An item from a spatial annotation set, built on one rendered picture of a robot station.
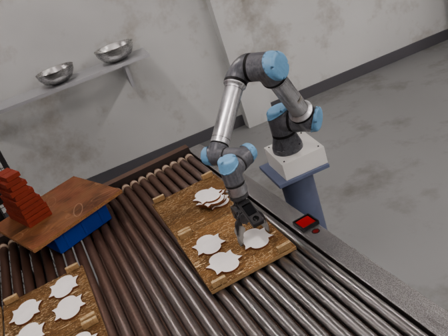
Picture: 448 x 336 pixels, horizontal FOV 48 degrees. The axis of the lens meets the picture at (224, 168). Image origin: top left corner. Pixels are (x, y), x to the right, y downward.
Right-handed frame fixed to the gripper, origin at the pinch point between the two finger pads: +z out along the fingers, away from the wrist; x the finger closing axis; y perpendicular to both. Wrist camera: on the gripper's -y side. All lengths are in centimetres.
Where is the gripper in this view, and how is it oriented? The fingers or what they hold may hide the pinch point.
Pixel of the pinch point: (255, 239)
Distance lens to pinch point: 197.3
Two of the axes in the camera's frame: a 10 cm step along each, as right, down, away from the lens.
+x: -8.8, 4.2, -2.3
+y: -3.7, -3.1, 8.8
